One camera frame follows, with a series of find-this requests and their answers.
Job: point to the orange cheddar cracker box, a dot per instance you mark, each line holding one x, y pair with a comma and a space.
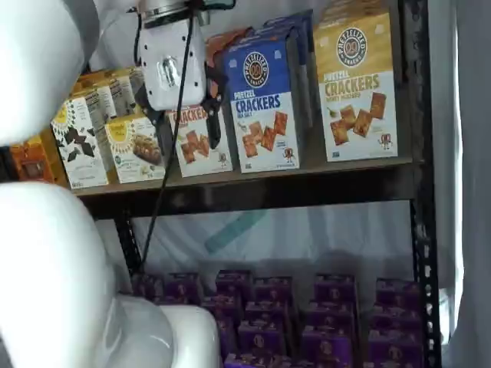
192, 153

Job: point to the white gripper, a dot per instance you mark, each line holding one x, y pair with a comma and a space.
172, 50

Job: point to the grey fabric curtain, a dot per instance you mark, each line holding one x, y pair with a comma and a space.
464, 153

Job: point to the orange Revival snack box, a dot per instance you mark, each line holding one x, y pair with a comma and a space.
32, 161

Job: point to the purple snack box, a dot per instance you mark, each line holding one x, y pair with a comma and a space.
150, 287
326, 349
396, 317
265, 314
261, 337
183, 287
220, 308
395, 350
334, 289
330, 316
234, 285
287, 363
273, 291
245, 361
227, 337
398, 292

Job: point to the blue sea salt cracker box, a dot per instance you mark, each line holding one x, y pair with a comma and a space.
261, 115

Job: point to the yellow orange snack box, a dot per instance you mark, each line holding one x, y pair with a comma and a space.
51, 153

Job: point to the white backdrop sheet teal logo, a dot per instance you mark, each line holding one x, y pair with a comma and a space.
268, 237

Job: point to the brown wooden shelf board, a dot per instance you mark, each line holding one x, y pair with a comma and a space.
268, 177

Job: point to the yellow honey mustard cracker box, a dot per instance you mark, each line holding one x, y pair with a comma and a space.
356, 96

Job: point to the yellow white cookie bar box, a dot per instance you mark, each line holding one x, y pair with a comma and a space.
130, 153

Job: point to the white box dark crackers picture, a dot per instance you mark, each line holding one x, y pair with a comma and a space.
80, 153

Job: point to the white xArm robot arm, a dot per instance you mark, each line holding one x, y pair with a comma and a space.
38, 57

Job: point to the black metal shelf rack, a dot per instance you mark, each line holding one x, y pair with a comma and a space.
422, 268

